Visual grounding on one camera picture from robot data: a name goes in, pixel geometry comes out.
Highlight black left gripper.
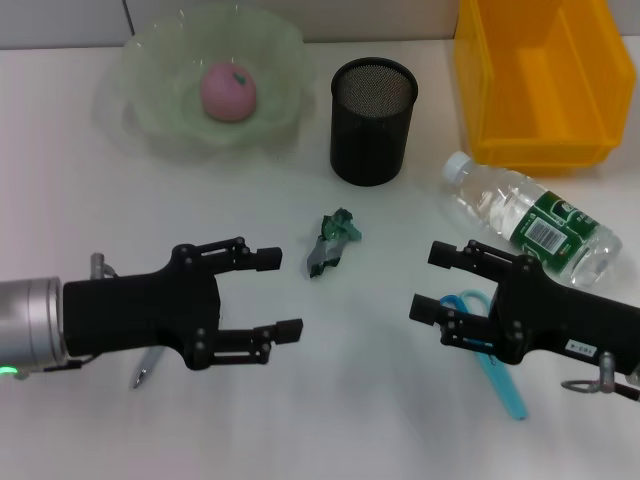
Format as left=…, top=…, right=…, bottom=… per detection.
left=62, top=236, right=305, bottom=372

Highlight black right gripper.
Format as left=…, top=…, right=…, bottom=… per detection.
left=408, top=239, right=640, bottom=375

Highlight green plastic wrapper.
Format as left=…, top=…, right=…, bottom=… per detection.
left=301, top=208, right=364, bottom=280

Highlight clear green-label water bottle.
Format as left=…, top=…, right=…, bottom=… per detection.
left=441, top=150, right=623, bottom=290

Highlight blue scissors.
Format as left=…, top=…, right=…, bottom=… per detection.
left=439, top=289, right=529, bottom=421

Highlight black mesh pen holder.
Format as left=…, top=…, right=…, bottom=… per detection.
left=329, top=56, right=419, bottom=188

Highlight silver ballpoint pen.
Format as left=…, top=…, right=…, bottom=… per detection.
left=129, top=346, right=167, bottom=391

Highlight green translucent fruit bowl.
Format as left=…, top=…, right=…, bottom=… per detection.
left=121, top=9, right=315, bottom=150

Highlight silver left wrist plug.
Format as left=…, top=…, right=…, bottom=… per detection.
left=89, top=253, right=119, bottom=279

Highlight yellow plastic bin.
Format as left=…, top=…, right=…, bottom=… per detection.
left=453, top=0, right=638, bottom=177

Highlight grey right wrist cable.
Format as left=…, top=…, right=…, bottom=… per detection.
left=560, top=350, right=640, bottom=402

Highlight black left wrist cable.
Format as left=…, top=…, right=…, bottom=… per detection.
left=43, top=356, right=84, bottom=374

